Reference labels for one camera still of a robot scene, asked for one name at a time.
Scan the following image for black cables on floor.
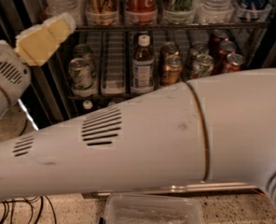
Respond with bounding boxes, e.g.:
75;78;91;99
0;119;58;224

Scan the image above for clear water bottle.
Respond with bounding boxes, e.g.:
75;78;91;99
196;0;234;23
46;0;85;24

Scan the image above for clear plastic container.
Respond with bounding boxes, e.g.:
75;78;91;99
102;193;205;224

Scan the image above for gold tall can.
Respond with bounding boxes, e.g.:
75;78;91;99
86;0;118;26

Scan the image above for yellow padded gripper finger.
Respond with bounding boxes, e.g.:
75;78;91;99
15;12;76;66

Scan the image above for blue labelled bottle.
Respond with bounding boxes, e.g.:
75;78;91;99
234;0;270;21

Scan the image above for green 7up can front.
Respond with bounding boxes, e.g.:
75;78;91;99
68;58;94;97

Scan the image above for brown tea bottle white cap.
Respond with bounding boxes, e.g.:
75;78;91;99
131;35;154;93

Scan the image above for gold can front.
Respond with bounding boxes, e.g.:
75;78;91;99
159;55;183;87

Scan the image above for red can middle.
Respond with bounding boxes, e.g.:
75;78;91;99
213;40;237;69

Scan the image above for red coca-cola bottle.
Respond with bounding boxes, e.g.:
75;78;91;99
126;0;157;25

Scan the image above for green can behind left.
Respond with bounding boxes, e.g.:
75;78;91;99
73;44;96;77

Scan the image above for white green can front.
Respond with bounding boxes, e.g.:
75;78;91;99
188;54;214;79

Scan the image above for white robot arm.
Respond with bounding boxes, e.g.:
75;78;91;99
0;68;276;208

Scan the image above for gold can behind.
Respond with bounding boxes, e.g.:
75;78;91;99
159;41;180;63

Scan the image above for red can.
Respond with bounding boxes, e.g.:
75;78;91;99
208;29;229;49
222;53;245;73
213;40;237;69

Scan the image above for stainless steel fridge grille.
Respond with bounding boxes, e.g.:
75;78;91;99
82;181;256;199

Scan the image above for red can front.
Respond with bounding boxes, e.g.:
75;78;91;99
222;53;245;73

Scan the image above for small brown bottle bottom shelf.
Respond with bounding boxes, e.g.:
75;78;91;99
82;100;96;114

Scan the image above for red can back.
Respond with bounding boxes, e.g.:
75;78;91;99
208;29;229;49

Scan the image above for green tall can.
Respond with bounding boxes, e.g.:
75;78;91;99
163;0;195;24

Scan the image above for empty white shelf glide tray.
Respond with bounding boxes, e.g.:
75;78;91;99
101;32;125;96

